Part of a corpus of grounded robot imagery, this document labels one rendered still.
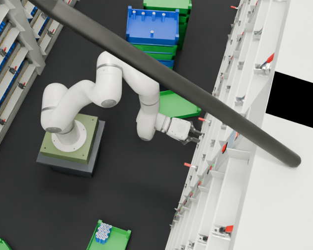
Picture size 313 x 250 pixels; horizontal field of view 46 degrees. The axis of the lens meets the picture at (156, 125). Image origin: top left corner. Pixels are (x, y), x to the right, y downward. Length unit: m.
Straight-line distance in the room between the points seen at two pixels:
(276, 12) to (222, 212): 0.60
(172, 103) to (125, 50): 2.08
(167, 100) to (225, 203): 1.74
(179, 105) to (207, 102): 2.02
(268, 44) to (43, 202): 1.72
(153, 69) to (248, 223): 0.29
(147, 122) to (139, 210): 0.78
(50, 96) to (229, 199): 1.07
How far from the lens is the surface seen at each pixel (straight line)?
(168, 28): 2.26
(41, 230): 2.35
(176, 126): 1.80
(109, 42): 0.47
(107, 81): 1.39
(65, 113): 1.62
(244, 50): 1.53
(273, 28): 1.11
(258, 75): 1.01
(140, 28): 2.25
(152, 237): 2.29
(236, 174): 0.88
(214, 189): 1.07
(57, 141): 2.06
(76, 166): 2.10
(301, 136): 0.69
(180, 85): 0.50
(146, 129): 1.69
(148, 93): 1.46
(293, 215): 0.64
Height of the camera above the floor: 2.27
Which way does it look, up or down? 67 degrees down
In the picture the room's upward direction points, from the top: 9 degrees clockwise
